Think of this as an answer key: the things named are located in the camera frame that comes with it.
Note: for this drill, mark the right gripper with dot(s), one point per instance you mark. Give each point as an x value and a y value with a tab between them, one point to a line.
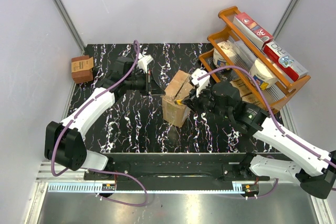
193	103

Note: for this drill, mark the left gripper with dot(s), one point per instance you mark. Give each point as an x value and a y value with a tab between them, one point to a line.
151	86

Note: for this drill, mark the brown cardboard express box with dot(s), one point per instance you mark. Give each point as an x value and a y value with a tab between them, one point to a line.
177	89

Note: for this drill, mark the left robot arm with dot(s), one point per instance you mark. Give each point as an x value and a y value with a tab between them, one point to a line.
65	141

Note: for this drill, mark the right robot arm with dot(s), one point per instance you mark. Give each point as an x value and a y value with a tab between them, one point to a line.
310	167

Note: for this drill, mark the red white toothpaste box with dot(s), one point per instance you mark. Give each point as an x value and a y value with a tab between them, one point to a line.
252	30

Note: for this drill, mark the red silver toothpaste box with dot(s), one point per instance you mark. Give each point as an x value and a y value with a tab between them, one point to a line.
284	61

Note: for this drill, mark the upper beige cleaning pad pack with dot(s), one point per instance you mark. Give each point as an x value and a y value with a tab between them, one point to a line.
240	85

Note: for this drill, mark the beige cleaning pad pack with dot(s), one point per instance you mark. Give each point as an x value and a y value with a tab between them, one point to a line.
251	98
240	85

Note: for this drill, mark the lower beige cleaning pad pack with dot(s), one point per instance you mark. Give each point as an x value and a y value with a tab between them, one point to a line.
251	98

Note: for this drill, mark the orange wooden shelf rack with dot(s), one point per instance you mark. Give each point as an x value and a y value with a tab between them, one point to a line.
279	94

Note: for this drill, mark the red cleaning pad pack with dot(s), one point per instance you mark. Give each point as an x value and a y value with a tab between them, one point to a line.
81	69

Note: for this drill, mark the right toilet paper roll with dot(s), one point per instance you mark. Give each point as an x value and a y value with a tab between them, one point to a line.
262	75

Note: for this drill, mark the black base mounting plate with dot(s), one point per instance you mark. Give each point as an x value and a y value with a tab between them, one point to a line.
182	171

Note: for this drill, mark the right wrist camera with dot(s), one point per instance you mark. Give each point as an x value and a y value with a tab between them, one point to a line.
200	80

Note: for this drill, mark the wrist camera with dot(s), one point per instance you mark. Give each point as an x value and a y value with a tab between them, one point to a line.
143	62
200	80

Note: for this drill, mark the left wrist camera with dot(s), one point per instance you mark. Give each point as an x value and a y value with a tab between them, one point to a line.
143	62

